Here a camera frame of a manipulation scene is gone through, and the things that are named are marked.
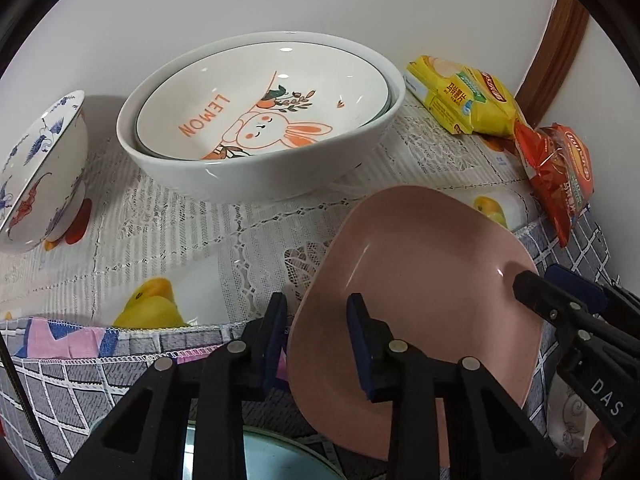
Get red chip bag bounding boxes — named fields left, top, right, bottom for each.
left=514, top=122, right=597, bottom=248

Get green plate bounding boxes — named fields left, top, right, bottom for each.
left=185, top=422, right=346, bottom=480

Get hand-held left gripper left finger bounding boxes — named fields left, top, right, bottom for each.
left=60, top=292, right=290, bottom=480

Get grey checked cloth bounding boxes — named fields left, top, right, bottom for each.
left=0, top=215, right=621, bottom=480

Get white lace fruit print tablecloth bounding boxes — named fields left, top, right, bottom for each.
left=0, top=82, right=541, bottom=328

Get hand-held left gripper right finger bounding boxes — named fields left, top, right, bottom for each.
left=346, top=293, right=566, bottom=480

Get large white bowl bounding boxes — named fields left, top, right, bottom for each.
left=116, top=30, right=407, bottom=203

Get brown wooden door frame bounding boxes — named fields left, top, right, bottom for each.
left=515, top=0, right=591, bottom=126

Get yellow chip bag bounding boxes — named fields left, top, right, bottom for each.
left=405, top=55, right=526, bottom=137

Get pink plate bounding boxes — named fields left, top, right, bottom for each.
left=287, top=185, right=546, bottom=453

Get rabbit print white plate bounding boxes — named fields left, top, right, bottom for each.
left=135, top=41, right=396, bottom=161

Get blue and white patterned bowl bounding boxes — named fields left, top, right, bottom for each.
left=0, top=90, right=90, bottom=253

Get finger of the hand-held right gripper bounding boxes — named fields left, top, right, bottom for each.
left=545, top=265, right=640, bottom=318
left=513, top=271, right=608, bottom=346

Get black cable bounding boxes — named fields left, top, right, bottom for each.
left=0, top=332, right=58, bottom=480

